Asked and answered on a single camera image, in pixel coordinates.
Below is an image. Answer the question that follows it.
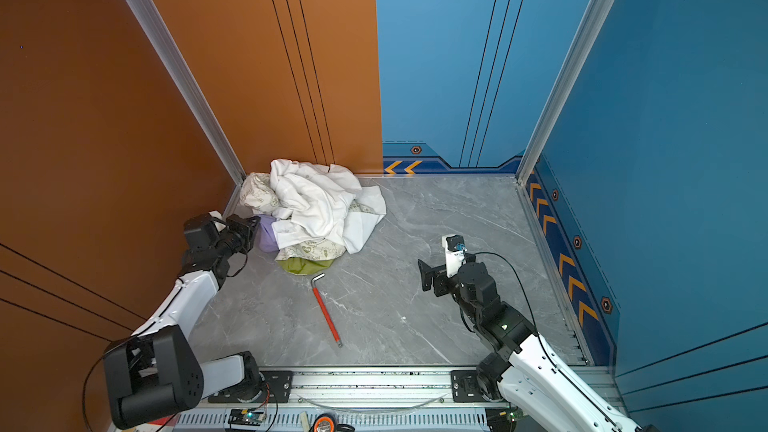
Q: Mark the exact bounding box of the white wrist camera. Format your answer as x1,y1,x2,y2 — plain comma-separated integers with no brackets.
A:
208,211,227,232
441,234,466,278

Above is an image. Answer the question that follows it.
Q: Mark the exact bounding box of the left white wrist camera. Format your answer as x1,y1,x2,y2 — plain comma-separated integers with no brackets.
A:
208,211,227,232

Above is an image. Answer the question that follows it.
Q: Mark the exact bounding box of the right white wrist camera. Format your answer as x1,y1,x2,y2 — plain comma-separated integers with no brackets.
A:
441,234,466,278

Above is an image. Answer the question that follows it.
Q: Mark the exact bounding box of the green cloth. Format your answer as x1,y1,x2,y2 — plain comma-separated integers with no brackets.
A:
276,257,334,276

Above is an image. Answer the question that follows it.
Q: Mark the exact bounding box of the aluminium front rail frame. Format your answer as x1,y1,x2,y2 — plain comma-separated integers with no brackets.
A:
107,364,637,432

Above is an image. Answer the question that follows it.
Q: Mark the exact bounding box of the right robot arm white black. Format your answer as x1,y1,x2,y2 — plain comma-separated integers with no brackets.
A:
417,260,657,431

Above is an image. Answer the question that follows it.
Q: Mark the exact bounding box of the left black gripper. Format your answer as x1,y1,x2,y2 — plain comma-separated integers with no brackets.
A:
214,215,258,263

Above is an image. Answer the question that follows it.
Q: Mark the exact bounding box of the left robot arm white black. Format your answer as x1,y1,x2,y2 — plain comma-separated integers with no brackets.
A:
102,213,266,429

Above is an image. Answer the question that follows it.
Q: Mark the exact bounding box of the purple cloth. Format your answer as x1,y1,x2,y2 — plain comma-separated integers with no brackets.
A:
257,215,280,253

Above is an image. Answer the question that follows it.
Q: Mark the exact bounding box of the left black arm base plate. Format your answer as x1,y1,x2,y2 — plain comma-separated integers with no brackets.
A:
207,370,294,405

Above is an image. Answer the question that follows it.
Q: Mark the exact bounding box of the green circuit board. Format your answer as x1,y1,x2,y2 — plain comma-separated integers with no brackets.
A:
226,408,268,431

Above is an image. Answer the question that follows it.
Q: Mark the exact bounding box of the white cloth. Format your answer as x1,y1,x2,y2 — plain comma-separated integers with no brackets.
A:
270,159,387,254

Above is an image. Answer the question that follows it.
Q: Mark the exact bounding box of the floral patterned cream cloth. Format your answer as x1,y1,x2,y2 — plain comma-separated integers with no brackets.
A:
239,173,280,215

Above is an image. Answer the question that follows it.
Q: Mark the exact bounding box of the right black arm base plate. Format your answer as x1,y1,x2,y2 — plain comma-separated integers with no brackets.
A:
450,369,505,403

